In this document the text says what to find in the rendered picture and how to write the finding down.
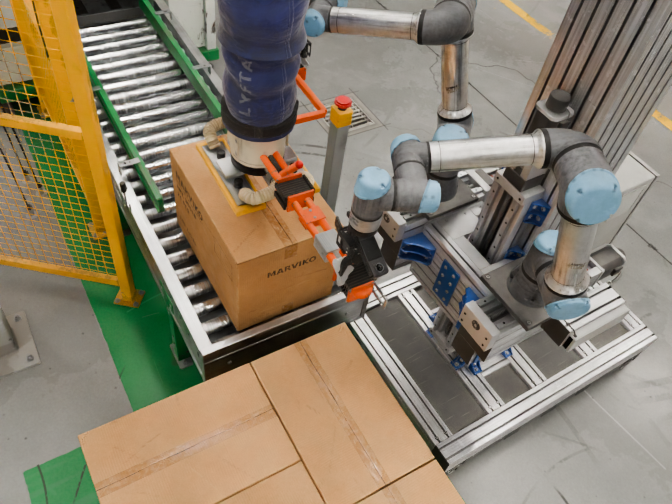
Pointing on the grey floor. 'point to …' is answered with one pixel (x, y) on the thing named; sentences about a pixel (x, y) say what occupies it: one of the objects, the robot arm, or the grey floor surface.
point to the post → (340, 121)
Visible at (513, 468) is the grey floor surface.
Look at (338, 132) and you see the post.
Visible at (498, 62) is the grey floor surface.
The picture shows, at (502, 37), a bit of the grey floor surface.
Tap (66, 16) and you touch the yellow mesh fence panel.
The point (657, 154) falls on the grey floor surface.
